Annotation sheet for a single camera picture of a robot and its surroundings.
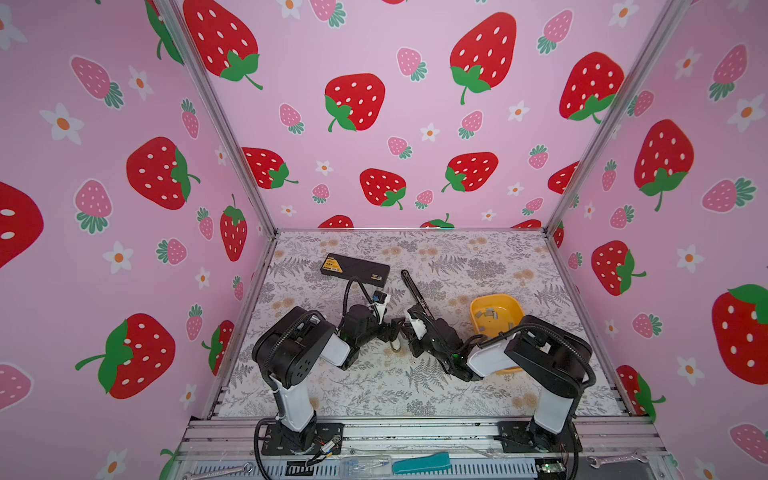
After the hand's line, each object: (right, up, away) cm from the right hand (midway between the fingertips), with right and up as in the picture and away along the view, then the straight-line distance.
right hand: (402, 328), depth 90 cm
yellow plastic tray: (+31, +3, +7) cm, 32 cm away
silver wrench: (+47, -27, -19) cm, 58 cm away
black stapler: (+5, +9, +10) cm, 14 cm away
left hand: (-2, +3, +4) cm, 5 cm away
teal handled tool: (+8, -28, -18) cm, 34 cm away
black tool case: (-12, +16, +18) cm, 27 cm away
